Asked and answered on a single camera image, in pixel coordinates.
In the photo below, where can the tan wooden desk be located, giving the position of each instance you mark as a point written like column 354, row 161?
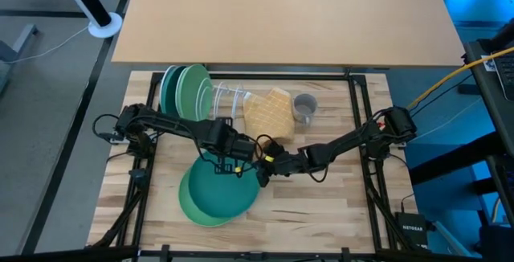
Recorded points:
column 281, row 21

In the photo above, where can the light green plate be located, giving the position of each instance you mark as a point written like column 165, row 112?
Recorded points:
column 192, row 89
column 201, row 221

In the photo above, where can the black side desk frame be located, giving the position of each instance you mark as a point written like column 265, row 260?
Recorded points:
column 454, row 159

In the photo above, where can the black aluminium rig frame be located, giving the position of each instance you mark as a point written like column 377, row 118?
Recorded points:
column 138, row 234

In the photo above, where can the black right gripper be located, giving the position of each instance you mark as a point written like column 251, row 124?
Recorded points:
column 285, row 163

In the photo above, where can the black Netgear network switch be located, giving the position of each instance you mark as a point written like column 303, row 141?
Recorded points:
column 413, row 230

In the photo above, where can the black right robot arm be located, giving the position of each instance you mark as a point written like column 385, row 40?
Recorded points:
column 345, row 145

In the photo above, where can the dark green plate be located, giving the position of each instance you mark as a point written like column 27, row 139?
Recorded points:
column 225, row 193
column 172, row 91

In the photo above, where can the grey desk foot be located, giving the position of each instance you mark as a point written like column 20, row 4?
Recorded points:
column 22, row 39

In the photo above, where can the white tower fan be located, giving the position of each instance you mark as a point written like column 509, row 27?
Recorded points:
column 105, row 31

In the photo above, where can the yellow checked dish towel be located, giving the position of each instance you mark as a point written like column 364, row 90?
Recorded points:
column 269, row 115

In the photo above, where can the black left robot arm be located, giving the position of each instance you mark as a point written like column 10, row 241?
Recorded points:
column 176, row 123

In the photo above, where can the dark grey side desk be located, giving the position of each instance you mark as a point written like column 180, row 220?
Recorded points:
column 488, row 93

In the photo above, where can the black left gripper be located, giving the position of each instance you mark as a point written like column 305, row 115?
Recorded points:
column 241, row 150

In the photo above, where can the grey mug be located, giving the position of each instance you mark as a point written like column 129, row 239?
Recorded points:
column 305, row 109

